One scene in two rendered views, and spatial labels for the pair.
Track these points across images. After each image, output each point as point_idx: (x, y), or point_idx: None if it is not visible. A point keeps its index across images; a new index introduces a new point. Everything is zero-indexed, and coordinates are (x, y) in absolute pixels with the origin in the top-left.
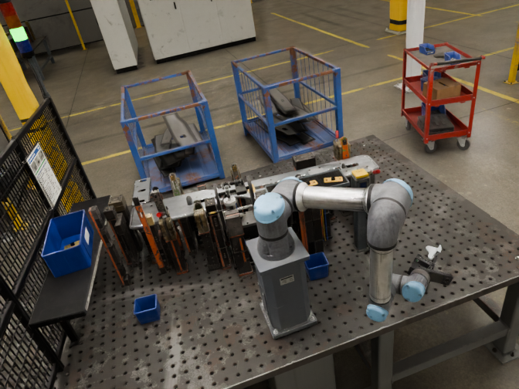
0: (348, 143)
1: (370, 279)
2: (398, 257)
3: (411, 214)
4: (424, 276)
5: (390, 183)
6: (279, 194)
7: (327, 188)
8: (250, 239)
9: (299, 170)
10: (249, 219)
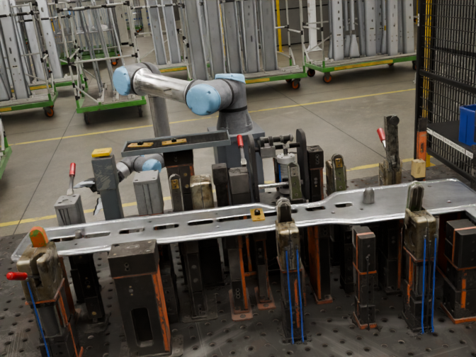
0: (27, 246)
1: (169, 127)
2: (93, 253)
3: (13, 303)
4: (119, 161)
5: (127, 66)
6: (217, 74)
7: (172, 78)
8: (259, 132)
9: (158, 237)
10: (265, 195)
